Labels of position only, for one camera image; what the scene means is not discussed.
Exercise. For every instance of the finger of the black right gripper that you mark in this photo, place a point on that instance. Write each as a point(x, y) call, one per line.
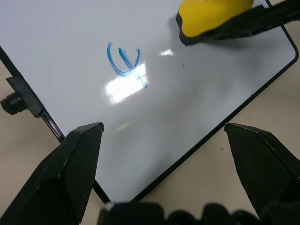
point(257, 22)

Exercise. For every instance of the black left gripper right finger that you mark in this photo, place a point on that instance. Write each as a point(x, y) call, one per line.
point(262, 164)

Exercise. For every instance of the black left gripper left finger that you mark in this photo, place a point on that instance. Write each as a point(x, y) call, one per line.
point(58, 178)

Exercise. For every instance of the white whiteboard with black frame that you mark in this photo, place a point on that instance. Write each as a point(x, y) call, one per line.
point(150, 98)

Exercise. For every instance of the black whiteboard stand knob bracket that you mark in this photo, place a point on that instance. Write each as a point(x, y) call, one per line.
point(18, 98)

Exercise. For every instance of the yellow whiteboard eraser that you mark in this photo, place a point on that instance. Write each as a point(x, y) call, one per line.
point(206, 18)

